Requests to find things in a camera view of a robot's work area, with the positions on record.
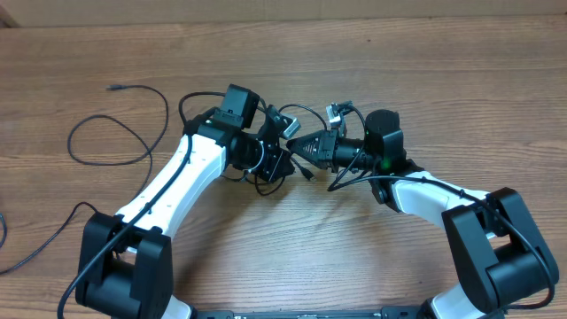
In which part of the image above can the black usb cable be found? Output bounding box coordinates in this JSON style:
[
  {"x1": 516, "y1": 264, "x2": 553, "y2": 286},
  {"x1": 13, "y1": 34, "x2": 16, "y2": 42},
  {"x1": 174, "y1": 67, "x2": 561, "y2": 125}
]
[{"x1": 221, "y1": 103, "x2": 329, "y2": 198}]

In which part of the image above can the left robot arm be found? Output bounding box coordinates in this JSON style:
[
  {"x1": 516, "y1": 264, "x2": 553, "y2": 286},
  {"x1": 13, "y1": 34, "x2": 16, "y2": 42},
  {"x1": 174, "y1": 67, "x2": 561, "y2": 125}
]
[{"x1": 58, "y1": 84, "x2": 300, "y2": 318}]

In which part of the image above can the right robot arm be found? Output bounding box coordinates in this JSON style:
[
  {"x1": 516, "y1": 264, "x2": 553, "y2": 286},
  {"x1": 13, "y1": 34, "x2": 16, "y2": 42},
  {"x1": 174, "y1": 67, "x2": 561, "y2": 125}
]
[{"x1": 286, "y1": 106, "x2": 559, "y2": 318}]

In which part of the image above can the right camera cable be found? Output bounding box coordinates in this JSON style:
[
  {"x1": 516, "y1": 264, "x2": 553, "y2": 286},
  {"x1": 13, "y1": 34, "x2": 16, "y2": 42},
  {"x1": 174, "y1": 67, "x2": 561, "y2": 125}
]
[{"x1": 326, "y1": 104, "x2": 557, "y2": 311}]

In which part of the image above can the camera cable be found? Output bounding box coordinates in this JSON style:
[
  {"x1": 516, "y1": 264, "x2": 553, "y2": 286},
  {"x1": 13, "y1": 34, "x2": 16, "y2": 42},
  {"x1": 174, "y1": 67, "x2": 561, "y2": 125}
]
[
  {"x1": 326, "y1": 104, "x2": 557, "y2": 311},
  {"x1": 56, "y1": 90, "x2": 227, "y2": 319}
]

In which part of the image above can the left camera cable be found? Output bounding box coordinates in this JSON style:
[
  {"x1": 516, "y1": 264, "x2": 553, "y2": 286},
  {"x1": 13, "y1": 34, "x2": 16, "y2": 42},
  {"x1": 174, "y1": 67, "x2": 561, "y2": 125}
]
[{"x1": 56, "y1": 90, "x2": 227, "y2": 319}]

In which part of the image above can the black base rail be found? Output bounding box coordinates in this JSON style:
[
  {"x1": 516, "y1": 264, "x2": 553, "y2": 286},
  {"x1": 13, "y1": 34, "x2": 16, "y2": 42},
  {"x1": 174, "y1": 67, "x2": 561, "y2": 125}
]
[{"x1": 191, "y1": 306, "x2": 435, "y2": 319}]

